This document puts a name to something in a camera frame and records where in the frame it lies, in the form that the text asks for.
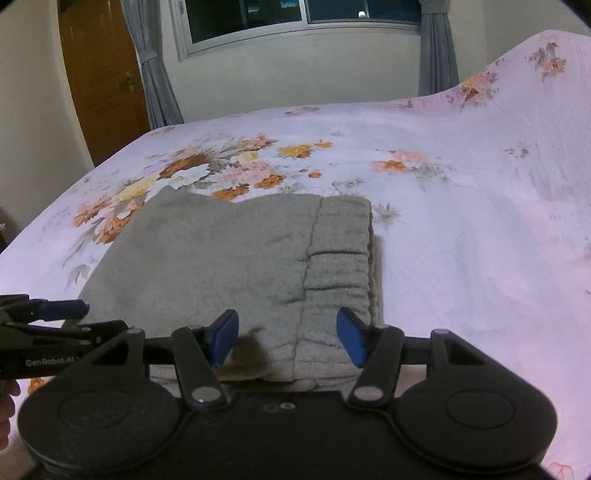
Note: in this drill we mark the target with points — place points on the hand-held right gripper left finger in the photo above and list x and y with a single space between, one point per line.
224 340

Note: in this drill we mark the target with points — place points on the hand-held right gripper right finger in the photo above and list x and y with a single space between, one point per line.
351 340

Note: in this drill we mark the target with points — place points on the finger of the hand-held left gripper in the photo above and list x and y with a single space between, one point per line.
64 309
69 333

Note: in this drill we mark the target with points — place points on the person's left hand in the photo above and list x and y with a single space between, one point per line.
8 415

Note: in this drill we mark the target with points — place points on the pink floral bed sheet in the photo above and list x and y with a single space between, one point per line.
461 207

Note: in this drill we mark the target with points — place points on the brown wooden door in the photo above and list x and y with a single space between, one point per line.
99 83

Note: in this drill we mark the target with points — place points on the grey curtain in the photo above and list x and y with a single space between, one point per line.
436 50
154 74

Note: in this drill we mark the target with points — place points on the white framed window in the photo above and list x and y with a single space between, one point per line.
286 18

